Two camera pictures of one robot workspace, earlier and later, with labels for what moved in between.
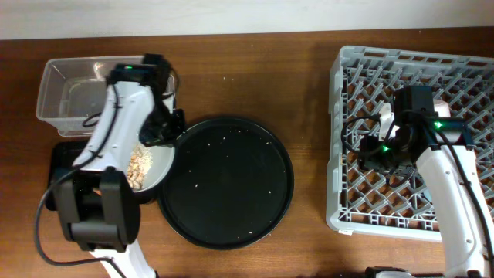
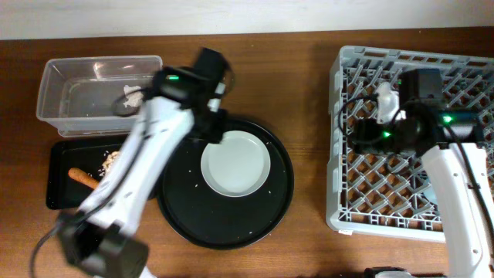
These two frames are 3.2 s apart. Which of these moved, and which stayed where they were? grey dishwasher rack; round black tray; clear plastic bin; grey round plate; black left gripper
Moved: grey round plate; black left gripper
Stayed: round black tray; grey dishwasher rack; clear plastic bin
